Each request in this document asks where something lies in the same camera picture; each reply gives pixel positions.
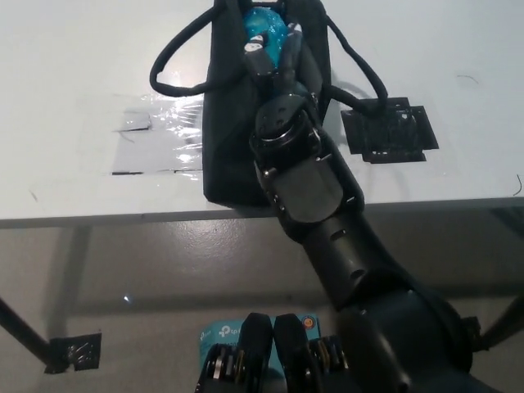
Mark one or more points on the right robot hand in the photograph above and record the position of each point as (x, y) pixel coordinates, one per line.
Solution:
(286, 84)

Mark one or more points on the blue film-wrapped plate stack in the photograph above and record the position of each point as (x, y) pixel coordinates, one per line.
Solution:
(270, 28)

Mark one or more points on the black fabric tote bag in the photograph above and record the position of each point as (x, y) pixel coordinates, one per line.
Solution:
(229, 143)

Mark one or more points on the black tape patch on table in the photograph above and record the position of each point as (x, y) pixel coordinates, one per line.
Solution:
(389, 135)

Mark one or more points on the clear tape grey paper patch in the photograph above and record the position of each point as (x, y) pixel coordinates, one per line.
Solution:
(155, 139)

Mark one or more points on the thin black thread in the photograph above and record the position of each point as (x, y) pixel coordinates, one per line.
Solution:
(519, 184)
(468, 78)

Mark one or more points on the teal tp-link box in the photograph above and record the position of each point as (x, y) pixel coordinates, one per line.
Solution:
(221, 331)

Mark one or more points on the black floor tape patch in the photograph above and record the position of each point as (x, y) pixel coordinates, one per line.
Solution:
(475, 335)
(73, 352)

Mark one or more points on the black table leg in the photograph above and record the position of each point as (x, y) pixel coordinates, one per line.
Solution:
(505, 317)
(22, 327)

